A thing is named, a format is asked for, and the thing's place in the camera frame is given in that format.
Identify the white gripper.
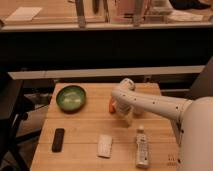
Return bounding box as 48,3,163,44
115,105,133,126

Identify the black remote control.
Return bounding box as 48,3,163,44
52,128,65,152

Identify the green ceramic bowl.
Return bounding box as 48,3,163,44
56,85,86,112

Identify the white paper cup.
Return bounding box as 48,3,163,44
133,107,144,116

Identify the white paper sheet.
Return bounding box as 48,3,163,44
5,7,42,22

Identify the grey metal post right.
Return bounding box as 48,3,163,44
133,0,143,27

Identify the white squeeze tube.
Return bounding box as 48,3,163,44
136,126,149,168

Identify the grey metal post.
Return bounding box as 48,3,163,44
75,0,86,28
133,0,143,27

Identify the black office chair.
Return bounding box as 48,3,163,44
0,71,41,171

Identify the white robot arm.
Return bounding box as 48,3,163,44
111,78,213,171

